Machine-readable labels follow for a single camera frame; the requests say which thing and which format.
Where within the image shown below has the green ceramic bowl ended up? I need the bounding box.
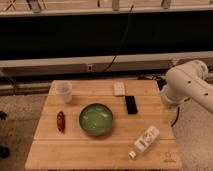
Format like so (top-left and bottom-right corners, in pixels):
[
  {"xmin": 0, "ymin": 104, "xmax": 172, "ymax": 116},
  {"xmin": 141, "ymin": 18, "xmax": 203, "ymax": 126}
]
[{"xmin": 79, "ymin": 103, "xmax": 113, "ymax": 136}]

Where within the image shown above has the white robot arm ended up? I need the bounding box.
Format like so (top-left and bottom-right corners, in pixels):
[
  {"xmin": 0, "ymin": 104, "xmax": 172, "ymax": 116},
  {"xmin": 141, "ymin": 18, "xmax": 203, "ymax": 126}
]
[{"xmin": 160, "ymin": 60, "xmax": 213, "ymax": 114}]

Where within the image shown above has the white rectangular block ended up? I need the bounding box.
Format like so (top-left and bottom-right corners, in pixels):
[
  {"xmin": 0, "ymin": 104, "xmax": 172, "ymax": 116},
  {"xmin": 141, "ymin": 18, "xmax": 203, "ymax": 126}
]
[{"xmin": 114, "ymin": 82, "xmax": 125, "ymax": 96}]

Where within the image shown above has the clear plastic cup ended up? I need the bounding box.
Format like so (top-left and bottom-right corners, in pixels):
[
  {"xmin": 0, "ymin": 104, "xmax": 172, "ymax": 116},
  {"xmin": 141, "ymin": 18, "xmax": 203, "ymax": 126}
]
[{"xmin": 56, "ymin": 82, "xmax": 72, "ymax": 103}]

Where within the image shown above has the white plastic bottle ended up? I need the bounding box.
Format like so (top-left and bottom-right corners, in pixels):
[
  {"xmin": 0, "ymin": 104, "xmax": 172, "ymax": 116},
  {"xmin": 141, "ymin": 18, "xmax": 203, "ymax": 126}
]
[{"xmin": 129, "ymin": 126, "xmax": 160, "ymax": 159}]

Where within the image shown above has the wooden table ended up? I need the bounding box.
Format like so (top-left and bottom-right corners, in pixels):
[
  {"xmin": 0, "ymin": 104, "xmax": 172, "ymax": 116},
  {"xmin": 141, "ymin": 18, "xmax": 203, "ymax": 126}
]
[{"xmin": 25, "ymin": 80, "xmax": 182, "ymax": 171}]

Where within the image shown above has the black hanging cable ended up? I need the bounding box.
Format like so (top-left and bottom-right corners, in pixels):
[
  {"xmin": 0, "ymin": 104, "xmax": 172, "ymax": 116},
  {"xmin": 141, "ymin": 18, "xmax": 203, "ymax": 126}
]
[{"xmin": 101, "ymin": 3, "xmax": 135, "ymax": 73}]

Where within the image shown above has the white wall outlet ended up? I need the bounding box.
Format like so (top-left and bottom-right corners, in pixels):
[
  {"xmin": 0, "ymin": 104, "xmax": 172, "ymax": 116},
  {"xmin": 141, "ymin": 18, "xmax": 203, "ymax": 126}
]
[{"xmin": 88, "ymin": 65, "xmax": 93, "ymax": 72}]

